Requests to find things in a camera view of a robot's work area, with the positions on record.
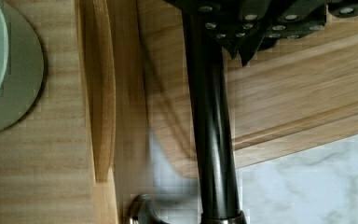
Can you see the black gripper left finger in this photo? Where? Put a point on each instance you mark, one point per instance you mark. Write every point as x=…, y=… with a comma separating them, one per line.
x=236, y=25

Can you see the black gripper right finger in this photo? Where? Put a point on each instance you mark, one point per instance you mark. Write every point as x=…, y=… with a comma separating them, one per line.
x=271, y=20

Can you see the dark bronze drawer handle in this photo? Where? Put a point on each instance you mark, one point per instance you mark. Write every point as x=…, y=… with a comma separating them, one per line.
x=217, y=175

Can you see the wooden drawer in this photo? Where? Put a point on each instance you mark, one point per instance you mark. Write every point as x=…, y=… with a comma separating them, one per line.
x=81, y=155

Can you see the bamboo cutting board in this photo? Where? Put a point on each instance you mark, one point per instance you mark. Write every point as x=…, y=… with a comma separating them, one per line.
x=301, y=94

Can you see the green ceramic bowl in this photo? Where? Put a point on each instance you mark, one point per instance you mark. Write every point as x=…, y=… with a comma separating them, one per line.
x=21, y=65

